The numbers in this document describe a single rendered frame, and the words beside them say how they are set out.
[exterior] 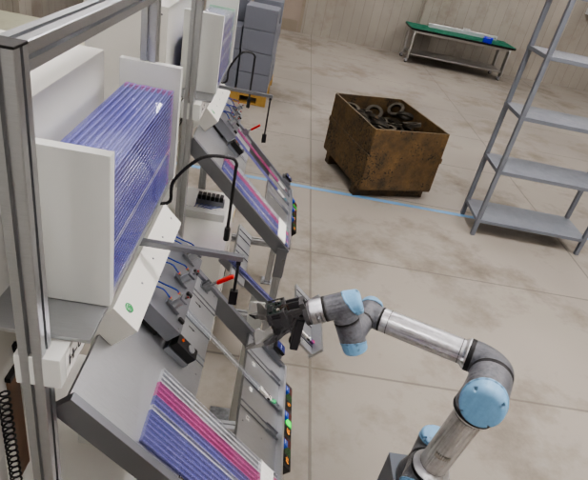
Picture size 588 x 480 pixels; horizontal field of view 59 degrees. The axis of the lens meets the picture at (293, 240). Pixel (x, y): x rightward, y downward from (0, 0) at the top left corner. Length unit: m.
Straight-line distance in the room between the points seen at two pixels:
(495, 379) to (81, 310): 1.01
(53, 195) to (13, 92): 0.27
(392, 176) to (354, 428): 2.74
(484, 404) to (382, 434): 1.42
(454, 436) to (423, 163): 3.71
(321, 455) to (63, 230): 1.92
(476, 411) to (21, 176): 1.17
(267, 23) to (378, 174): 2.62
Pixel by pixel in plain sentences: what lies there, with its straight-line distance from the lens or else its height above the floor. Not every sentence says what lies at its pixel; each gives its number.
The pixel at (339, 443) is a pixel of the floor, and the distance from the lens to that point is 2.72.
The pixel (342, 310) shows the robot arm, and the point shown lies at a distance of 1.48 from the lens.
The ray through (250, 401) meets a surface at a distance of 1.68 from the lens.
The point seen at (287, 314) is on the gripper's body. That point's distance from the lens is 1.51.
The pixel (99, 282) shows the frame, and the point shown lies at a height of 1.45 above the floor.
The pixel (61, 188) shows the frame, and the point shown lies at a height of 1.64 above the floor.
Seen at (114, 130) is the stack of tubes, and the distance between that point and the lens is 1.15.
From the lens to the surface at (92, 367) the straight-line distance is 1.21.
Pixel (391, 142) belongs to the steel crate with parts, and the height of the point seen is 0.59.
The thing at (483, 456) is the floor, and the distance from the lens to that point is 2.99.
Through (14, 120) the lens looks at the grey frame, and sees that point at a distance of 0.77.
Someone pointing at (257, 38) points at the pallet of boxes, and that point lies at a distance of 6.68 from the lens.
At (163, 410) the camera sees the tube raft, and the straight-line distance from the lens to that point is 1.32.
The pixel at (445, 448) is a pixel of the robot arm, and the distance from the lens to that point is 1.63.
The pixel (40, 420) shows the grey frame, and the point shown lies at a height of 1.22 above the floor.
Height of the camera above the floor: 2.09
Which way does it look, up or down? 31 degrees down
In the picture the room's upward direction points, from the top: 12 degrees clockwise
